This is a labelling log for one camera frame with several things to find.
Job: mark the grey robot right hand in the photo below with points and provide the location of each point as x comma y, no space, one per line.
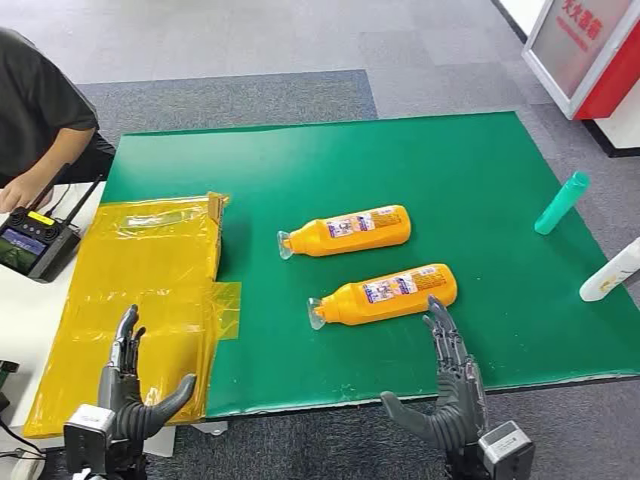
460,397

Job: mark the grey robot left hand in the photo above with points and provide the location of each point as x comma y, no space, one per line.
120,397

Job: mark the orange bottle clear cap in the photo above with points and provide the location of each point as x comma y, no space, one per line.
350,230
385,295

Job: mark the white plastic bottle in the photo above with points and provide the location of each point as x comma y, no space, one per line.
610,272

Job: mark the teal plastic bottle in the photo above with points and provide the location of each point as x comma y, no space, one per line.
561,203

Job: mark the yellow film wrapped package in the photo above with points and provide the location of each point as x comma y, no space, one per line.
140,265

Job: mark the black device at table edge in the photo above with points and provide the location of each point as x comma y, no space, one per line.
6,378

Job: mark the black remote controller with antennas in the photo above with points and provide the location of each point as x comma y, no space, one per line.
30,242

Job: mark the person's hand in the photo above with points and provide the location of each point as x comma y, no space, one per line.
20,192

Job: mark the green table mat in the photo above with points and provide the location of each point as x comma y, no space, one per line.
400,166

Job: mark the person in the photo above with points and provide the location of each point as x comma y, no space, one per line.
35,106

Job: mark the white platform black base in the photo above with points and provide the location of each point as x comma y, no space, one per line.
620,129

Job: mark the red white display stand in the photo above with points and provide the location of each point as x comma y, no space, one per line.
575,46

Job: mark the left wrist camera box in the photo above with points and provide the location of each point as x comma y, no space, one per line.
87,434

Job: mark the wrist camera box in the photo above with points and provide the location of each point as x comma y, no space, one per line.
87,434
507,454

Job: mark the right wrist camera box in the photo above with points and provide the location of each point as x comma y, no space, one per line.
507,454

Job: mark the white table bracket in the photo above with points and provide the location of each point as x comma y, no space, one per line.
212,428

